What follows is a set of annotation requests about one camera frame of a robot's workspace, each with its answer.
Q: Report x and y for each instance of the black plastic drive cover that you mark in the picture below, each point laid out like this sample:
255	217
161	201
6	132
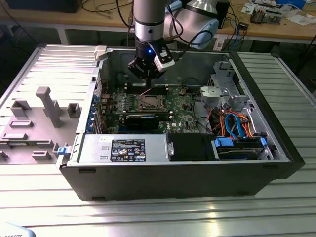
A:
190	148

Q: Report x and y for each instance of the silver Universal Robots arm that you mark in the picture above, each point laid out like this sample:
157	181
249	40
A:
148	19

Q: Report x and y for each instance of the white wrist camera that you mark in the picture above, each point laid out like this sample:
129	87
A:
164	64

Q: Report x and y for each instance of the metal rear port block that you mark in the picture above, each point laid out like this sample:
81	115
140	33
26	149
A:
105	101

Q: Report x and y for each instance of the green motherboard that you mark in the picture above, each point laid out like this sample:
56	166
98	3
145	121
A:
182	116

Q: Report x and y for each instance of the black graphics card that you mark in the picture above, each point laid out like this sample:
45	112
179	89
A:
142	122

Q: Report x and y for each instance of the silver metal bracket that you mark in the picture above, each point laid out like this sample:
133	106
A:
209	95

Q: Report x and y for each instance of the black tower box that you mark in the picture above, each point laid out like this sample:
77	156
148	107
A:
225	14

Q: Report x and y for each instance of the coin cell battery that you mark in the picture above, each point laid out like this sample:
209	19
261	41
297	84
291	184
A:
182	92

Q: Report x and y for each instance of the blue plastic latch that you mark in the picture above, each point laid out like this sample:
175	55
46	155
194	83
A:
63	151

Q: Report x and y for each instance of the white labelled device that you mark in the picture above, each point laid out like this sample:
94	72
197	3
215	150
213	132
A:
14	229

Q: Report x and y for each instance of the vented metal drive cage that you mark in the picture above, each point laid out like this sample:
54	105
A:
232	81

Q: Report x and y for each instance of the silver CPU plate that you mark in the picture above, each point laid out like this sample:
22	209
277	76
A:
151	101

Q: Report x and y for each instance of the wooden workbench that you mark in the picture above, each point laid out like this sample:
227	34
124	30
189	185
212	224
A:
98	17

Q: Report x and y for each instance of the black open PC case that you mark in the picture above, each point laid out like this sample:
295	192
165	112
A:
172	182

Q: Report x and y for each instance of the hard disk blue carrier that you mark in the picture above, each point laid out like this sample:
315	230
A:
237	154

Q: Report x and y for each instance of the copper CPU cooler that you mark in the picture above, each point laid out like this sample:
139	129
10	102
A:
258	16

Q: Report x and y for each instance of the grey parts rack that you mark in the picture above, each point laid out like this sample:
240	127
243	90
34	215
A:
53	108

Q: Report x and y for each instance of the CPU socket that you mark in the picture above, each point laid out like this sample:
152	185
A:
139	106

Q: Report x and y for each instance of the black equipment box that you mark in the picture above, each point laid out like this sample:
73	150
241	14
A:
37	6

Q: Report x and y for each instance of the silver power supply unit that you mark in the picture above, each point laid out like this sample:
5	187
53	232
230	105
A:
93	158

